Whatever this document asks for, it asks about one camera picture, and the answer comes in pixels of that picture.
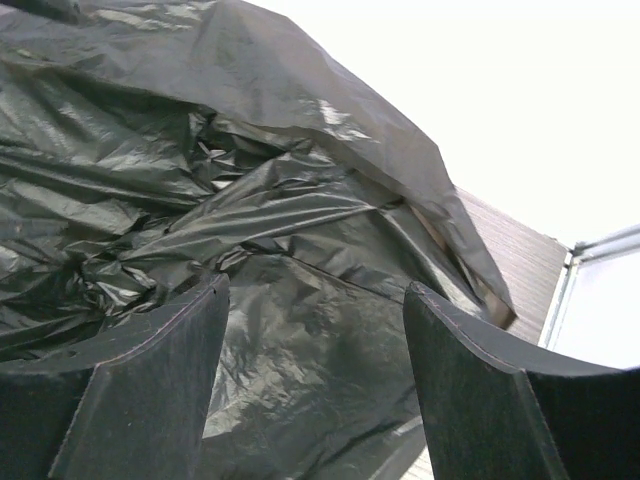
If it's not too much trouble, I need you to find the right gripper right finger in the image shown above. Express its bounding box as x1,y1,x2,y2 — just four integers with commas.
403,282,639,480

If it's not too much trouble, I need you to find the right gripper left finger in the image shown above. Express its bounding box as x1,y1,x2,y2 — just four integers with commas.
1,274,229,479

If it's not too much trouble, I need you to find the black trash bag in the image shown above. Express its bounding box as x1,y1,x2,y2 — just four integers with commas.
1,1,511,479

